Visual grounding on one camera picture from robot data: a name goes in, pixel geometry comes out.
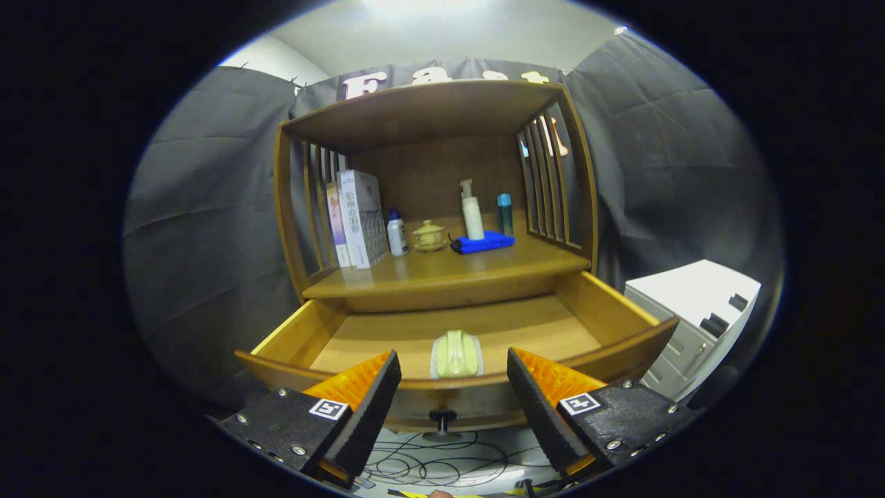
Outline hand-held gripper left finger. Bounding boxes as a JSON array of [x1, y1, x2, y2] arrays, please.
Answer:
[[218, 349, 402, 488]]

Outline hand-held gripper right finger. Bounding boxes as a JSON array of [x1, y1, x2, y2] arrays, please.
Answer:
[[507, 347, 696, 479]]

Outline wooden drawer with black knob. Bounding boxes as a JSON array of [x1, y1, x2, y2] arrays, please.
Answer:
[[235, 271, 680, 443]]

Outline pale green item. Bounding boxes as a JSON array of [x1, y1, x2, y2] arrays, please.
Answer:
[[430, 330, 485, 380]]

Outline wooden countertop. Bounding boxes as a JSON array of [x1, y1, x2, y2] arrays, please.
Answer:
[[302, 211, 592, 299]]

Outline white filing cabinet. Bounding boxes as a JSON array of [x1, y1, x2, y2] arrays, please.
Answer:
[[624, 259, 762, 402]]

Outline brown wooden cabinet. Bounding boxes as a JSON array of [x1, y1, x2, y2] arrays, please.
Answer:
[[273, 78, 601, 313]]

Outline blue folded cloth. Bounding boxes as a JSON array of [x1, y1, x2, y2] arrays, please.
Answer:
[[451, 230, 516, 255]]

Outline white bottle with blue cap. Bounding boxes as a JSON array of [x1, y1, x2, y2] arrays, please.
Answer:
[[386, 208, 410, 257]]

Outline purple book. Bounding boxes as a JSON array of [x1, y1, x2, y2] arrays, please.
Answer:
[[325, 181, 351, 268]]

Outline yellow ceramic lidded teacup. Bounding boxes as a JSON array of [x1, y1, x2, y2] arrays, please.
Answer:
[[413, 219, 447, 248]]

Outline white book box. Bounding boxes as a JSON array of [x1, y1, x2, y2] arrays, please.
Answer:
[[337, 169, 390, 269]]

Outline white pump bottle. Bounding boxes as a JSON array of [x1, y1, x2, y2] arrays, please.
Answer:
[[459, 178, 485, 241]]

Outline black backdrop cloth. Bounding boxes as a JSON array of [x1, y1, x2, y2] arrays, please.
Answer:
[[123, 31, 785, 409]]

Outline large ceiling light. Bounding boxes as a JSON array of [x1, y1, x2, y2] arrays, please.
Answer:
[[360, 0, 492, 15]]

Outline black floor cables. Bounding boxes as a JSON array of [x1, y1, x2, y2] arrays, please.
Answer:
[[363, 429, 554, 488]]

